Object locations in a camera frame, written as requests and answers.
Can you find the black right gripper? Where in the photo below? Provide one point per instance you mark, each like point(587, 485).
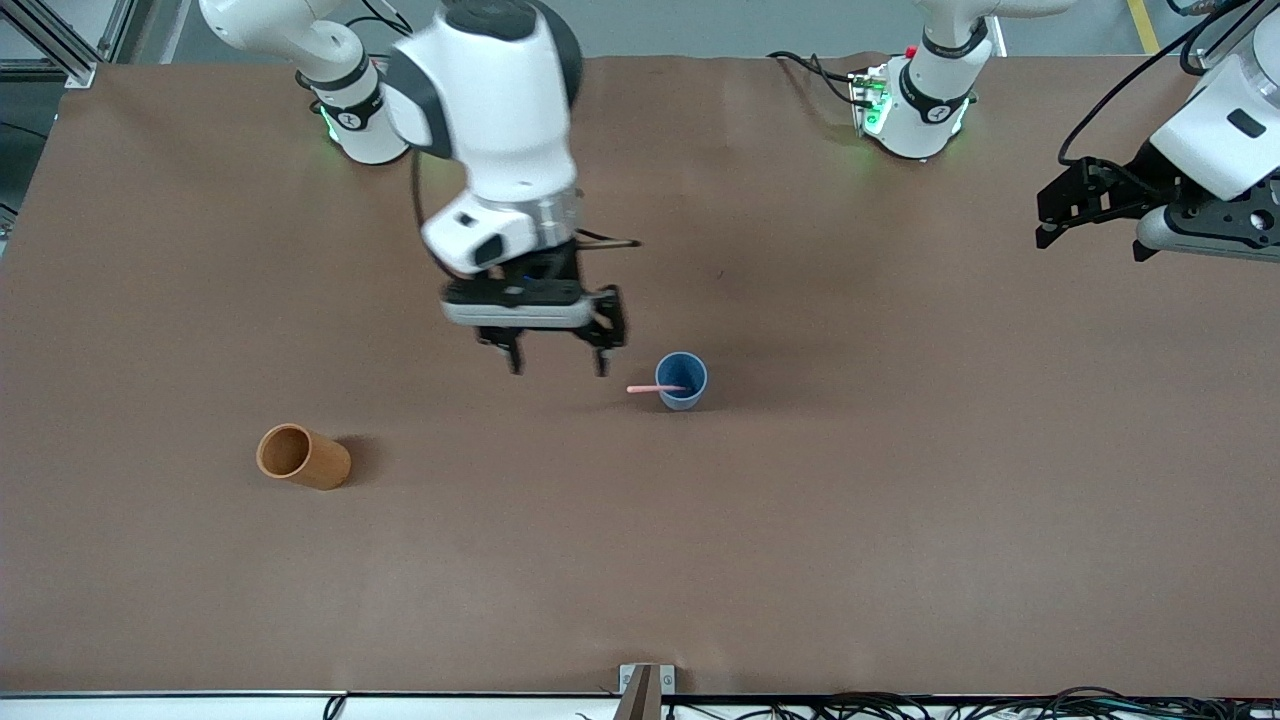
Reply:
point(556, 266)

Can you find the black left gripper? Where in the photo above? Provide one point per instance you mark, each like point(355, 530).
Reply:
point(1128, 188)

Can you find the pink chopstick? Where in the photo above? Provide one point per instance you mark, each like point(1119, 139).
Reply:
point(645, 388)

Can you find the blue cup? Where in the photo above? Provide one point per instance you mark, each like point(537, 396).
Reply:
point(685, 395)

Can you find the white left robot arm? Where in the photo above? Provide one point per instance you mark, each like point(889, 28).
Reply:
point(1215, 130)

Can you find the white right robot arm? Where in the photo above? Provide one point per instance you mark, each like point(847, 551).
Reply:
point(500, 110)

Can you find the orange wooden cup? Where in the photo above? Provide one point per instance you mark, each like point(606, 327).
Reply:
point(325, 465)

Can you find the green lit left base box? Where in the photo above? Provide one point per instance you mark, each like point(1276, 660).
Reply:
point(872, 100)

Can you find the brown table cover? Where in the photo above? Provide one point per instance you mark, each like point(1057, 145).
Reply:
point(640, 560)

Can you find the small metal bracket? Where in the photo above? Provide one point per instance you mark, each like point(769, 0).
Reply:
point(626, 678)

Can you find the brown mount post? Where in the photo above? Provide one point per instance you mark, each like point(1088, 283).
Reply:
point(640, 700)

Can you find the aluminium frame profile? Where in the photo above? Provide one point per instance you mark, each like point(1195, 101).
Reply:
point(60, 50)

